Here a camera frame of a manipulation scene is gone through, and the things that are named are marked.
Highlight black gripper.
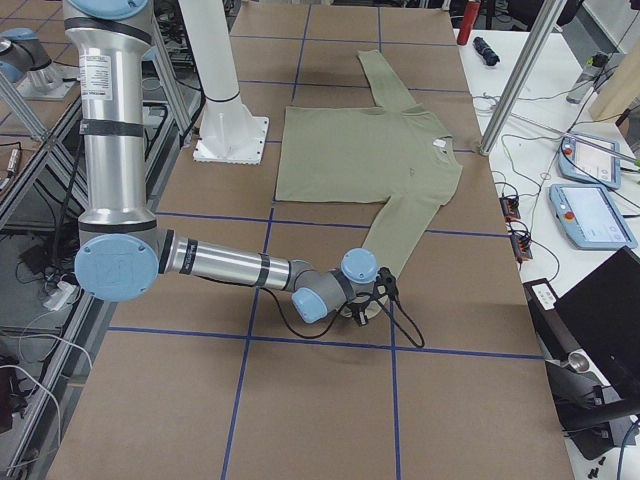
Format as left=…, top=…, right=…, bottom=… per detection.
left=349, top=294, right=373, bottom=325

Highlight olive green long-sleeve shirt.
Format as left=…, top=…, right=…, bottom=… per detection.
left=273, top=48, right=464, bottom=324

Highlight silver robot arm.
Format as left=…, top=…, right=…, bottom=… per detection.
left=63, top=1, right=379, bottom=324
left=1, top=27, right=52, bottom=84

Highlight orange electronics board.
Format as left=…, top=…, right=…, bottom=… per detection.
left=499, top=196, right=521, bottom=222

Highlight black monitor box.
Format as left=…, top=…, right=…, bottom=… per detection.
left=523, top=247, right=639, bottom=460

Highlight near teach pendant tablet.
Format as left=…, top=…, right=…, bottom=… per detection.
left=549, top=184, right=638, bottom=251

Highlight teach pendant tablet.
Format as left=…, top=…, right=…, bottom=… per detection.
left=557, top=134, right=621, bottom=190
left=549, top=184, right=638, bottom=251

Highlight far teach pendant tablet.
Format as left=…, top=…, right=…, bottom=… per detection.
left=557, top=134, right=621, bottom=190

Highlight red bottle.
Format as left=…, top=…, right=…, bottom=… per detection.
left=456, top=0, right=481, bottom=46

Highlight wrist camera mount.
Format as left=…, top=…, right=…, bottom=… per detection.
left=375, top=267, right=399, bottom=302

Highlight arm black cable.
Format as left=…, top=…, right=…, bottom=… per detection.
left=272, top=279, right=427, bottom=349

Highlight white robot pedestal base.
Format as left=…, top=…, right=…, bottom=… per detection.
left=179, top=0, right=269, bottom=165

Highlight aluminium frame post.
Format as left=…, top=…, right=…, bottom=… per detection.
left=479, top=0, right=566, bottom=156

